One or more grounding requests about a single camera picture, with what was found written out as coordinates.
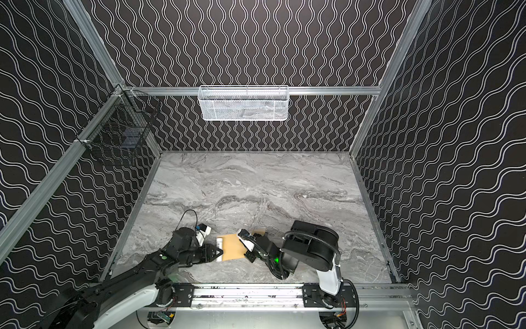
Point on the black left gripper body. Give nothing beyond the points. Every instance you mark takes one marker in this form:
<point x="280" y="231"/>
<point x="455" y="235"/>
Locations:
<point x="205" y="253"/>

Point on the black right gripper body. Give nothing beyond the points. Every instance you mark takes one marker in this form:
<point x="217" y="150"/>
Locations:
<point x="255" y="247"/>

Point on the brown paper envelope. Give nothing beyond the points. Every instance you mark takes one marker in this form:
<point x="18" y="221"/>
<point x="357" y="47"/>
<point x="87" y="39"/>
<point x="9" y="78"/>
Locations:
<point x="232" y="247"/>

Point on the white glue stick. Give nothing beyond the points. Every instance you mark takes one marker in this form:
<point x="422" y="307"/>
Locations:
<point x="219" y="246"/>

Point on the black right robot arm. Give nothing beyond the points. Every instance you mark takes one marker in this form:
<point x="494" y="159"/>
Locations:
<point x="307" y="243"/>

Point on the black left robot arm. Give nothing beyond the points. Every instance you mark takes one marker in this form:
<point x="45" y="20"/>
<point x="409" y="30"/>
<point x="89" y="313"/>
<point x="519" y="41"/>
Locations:
<point x="107" y="303"/>

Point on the aluminium back crossbar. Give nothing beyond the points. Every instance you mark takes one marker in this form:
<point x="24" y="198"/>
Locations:
<point x="263" y="90"/>

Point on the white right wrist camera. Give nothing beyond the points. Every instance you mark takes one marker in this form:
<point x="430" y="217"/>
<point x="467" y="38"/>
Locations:
<point x="246" y="239"/>

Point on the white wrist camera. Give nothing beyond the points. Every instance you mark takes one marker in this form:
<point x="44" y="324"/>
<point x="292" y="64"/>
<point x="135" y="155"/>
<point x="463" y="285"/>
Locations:
<point x="246" y="239"/>
<point x="202" y="231"/>

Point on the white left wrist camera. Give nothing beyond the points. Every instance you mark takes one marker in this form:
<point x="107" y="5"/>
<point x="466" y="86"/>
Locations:
<point x="202" y="231"/>

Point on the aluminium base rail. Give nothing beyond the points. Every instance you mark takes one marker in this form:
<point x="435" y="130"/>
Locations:
<point x="282" y="297"/>

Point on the black wire basket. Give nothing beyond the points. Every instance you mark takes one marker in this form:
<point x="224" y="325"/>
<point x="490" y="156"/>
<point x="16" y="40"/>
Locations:
<point x="124" y="137"/>

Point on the white wire mesh basket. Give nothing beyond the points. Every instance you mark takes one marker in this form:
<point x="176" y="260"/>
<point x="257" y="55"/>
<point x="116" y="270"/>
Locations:
<point x="244" y="107"/>

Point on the aluminium left side rail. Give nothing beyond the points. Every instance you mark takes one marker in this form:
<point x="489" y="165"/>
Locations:
<point x="18" y="224"/>

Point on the aluminium frame corner post right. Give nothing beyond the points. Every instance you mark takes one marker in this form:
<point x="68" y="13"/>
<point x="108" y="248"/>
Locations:
<point x="407" y="37"/>

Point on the aluminium frame corner post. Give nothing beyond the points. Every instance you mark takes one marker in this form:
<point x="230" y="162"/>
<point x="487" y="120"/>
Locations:
<point x="407" y="37"/>
<point x="89" y="32"/>

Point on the aluminium frame corner post left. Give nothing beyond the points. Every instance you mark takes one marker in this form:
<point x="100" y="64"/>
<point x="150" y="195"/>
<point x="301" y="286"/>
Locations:
<point x="89" y="32"/>

